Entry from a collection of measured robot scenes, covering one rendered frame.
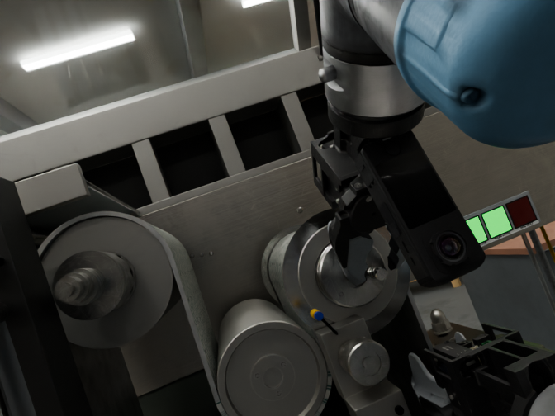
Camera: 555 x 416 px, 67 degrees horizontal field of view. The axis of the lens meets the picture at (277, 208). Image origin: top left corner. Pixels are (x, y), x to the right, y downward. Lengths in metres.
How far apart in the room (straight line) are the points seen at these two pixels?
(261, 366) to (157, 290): 0.14
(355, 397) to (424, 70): 0.36
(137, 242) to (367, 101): 0.30
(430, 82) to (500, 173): 0.84
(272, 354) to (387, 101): 0.30
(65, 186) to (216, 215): 0.38
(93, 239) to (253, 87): 0.49
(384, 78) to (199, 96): 0.61
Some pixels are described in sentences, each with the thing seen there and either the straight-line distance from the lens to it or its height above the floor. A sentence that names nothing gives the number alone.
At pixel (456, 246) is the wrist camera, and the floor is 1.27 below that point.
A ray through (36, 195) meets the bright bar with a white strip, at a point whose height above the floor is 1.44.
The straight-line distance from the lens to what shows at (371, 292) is 0.47.
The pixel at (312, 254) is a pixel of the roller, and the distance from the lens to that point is 0.47.
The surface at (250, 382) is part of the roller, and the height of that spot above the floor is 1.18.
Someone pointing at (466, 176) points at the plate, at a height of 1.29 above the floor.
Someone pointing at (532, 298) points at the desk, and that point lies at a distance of 2.47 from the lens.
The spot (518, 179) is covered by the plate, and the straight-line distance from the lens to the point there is 1.02.
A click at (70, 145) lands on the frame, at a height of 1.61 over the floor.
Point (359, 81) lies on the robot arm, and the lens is 0.28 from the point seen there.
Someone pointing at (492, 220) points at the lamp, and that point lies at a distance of 0.96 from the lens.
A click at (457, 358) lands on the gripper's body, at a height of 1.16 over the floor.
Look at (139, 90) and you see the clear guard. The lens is 0.90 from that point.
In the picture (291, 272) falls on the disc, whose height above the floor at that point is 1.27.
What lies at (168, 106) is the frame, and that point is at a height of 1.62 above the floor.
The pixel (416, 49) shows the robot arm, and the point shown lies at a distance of 0.17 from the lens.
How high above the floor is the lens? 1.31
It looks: 4 degrees up
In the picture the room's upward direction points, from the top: 21 degrees counter-clockwise
